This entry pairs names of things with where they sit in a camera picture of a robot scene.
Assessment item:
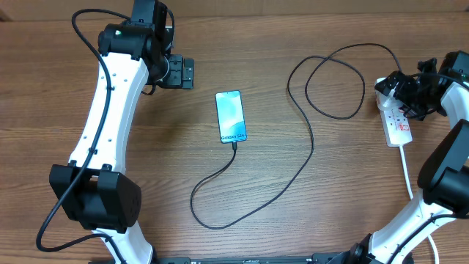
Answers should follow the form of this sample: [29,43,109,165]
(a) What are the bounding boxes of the white power strip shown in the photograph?
[374,77,413,148]

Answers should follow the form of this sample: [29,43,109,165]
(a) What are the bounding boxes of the Galaxy smartphone blue screen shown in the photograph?
[215,90,248,144]

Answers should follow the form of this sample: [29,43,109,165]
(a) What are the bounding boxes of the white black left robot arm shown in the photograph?
[49,0,194,263]

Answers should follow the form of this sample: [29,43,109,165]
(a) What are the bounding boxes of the white power strip cord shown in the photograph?
[398,144,440,264]

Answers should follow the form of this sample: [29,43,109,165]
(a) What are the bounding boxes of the white charger plug adapter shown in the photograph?
[375,91,403,111]

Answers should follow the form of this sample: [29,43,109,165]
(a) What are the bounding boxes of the black charger cable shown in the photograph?
[189,43,404,230]

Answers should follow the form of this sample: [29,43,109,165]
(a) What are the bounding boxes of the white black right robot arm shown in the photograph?
[330,51,468,263]

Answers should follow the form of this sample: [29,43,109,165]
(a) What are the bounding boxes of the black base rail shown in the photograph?
[87,252,355,264]

